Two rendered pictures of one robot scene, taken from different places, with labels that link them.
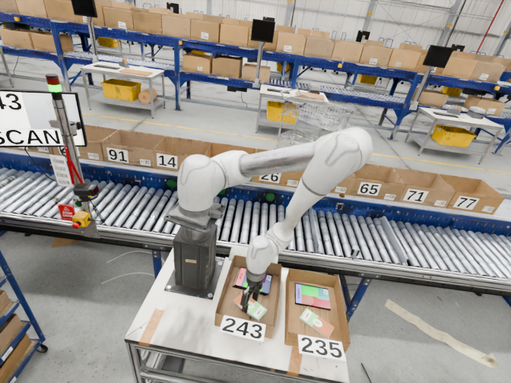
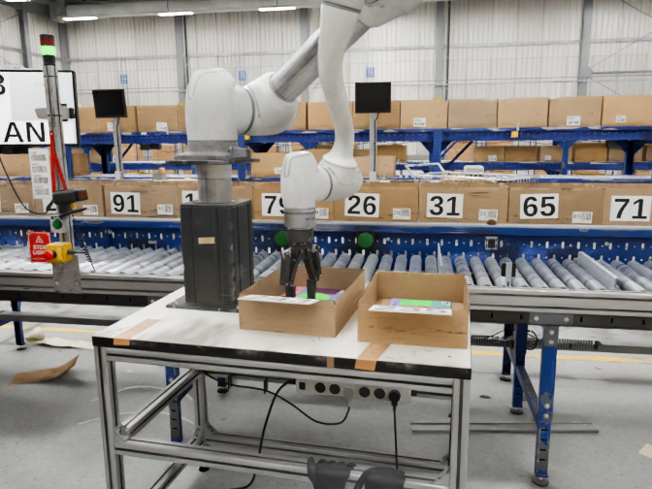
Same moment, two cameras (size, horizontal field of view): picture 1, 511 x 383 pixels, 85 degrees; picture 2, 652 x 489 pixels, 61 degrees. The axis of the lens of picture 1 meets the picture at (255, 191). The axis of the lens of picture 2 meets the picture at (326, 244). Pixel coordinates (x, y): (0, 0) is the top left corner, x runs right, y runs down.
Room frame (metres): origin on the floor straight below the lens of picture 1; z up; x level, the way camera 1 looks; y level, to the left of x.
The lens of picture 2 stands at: (-0.64, -0.42, 1.27)
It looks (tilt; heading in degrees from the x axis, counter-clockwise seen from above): 11 degrees down; 11
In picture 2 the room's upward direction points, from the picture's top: 1 degrees counter-clockwise
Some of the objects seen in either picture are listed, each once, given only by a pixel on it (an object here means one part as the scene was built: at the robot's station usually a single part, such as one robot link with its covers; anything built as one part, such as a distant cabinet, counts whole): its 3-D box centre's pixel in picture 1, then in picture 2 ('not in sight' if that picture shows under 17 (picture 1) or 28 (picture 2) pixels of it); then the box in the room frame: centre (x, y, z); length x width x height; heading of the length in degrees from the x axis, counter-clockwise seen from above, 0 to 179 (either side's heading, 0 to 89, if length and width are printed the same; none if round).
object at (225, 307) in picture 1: (251, 292); (307, 296); (0.94, -0.05, 0.80); 0.38 x 0.28 x 0.10; 175
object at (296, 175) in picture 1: (277, 168); (377, 201); (2.06, -0.16, 0.96); 0.39 x 0.29 x 0.17; 91
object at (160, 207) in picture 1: (158, 210); (178, 265); (1.59, 0.68, 0.72); 0.52 x 0.05 x 0.05; 1
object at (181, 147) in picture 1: (183, 155); (224, 200); (2.05, 0.63, 0.96); 0.39 x 0.29 x 0.17; 91
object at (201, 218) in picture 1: (199, 207); (218, 149); (1.02, 0.24, 1.24); 0.22 x 0.18 x 0.06; 76
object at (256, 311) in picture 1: (249, 305); not in sight; (0.87, -0.06, 0.79); 0.16 x 0.07 x 0.02; 57
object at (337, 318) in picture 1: (313, 307); (415, 305); (0.91, -0.38, 0.80); 0.38 x 0.28 x 0.10; 178
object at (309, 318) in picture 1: (316, 323); not in sight; (0.85, -0.40, 0.76); 0.16 x 0.07 x 0.02; 57
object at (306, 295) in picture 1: (312, 295); (419, 308); (1.01, -0.39, 0.76); 0.19 x 0.14 x 0.02; 88
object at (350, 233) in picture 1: (350, 235); (513, 276); (1.62, -0.75, 0.72); 0.52 x 0.05 x 0.05; 1
